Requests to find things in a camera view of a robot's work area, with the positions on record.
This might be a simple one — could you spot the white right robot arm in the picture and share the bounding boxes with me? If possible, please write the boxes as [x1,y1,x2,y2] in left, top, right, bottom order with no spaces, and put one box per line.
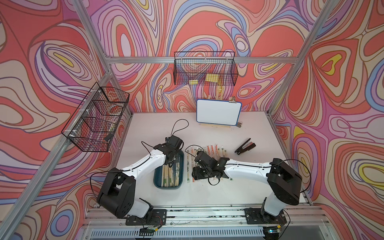
[192,151,302,225]

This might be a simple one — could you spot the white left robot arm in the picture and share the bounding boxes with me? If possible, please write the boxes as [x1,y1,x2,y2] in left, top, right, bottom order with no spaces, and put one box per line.
[97,135,184,225]

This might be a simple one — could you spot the teal plastic storage box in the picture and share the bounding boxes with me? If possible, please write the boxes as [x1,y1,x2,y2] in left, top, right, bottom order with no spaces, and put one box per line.
[154,150,184,190]

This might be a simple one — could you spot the black stapler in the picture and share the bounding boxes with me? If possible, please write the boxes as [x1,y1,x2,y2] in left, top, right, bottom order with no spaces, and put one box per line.
[235,138,256,155]

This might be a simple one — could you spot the small white whiteboard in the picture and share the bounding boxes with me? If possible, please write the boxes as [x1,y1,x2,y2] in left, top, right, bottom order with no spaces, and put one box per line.
[196,98,243,127]

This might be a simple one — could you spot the wooden whiteboard stand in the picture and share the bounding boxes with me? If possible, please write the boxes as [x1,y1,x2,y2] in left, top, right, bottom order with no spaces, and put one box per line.
[199,86,243,130]

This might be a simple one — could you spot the black wire basket left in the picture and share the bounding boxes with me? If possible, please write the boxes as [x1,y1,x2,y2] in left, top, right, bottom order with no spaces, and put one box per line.
[61,83,130,152]

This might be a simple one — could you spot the black wire basket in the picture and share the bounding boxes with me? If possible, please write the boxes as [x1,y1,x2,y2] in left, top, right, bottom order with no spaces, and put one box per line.
[174,50,239,86]
[61,83,130,152]

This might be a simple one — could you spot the black wire basket back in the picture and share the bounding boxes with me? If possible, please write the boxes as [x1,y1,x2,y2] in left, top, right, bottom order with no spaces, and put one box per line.
[174,50,239,86]

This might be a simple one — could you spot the aluminium frame post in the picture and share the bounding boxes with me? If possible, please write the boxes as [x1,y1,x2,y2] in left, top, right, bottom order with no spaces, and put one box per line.
[71,0,134,115]

